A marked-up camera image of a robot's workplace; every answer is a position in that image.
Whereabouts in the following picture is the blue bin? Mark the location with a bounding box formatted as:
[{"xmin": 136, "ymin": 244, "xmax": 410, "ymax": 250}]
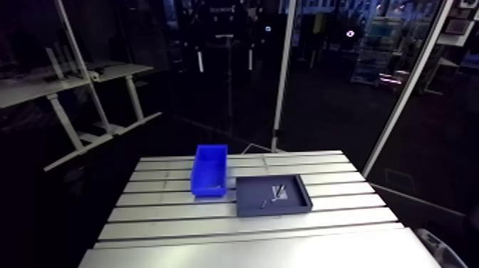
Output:
[{"xmin": 190, "ymin": 144, "xmax": 229, "ymax": 198}]

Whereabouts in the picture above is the dark blue-grey tray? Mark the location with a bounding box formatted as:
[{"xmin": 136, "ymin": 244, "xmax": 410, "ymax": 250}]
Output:
[{"xmin": 235, "ymin": 173, "xmax": 314, "ymax": 218}]

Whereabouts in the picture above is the steel bolt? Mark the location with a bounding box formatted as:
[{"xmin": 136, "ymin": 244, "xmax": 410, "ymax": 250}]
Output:
[{"xmin": 271, "ymin": 184, "xmax": 287, "ymax": 202}]

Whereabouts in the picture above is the pale desk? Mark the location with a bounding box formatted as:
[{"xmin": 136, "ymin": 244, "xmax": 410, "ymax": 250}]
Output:
[{"xmin": 0, "ymin": 63, "xmax": 163, "ymax": 172}]

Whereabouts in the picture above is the white post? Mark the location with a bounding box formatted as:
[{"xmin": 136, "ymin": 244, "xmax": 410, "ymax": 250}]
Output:
[
  {"xmin": 361, "ymin": 0, "xmax": 455, "ymax": 178},
  {"xmin": 53, "ymin": 0, "xmax": 113, "ymax": 134},
  {"xmin": 270, "ymin": 0, "xmax": 297, "ymax": 153}
]

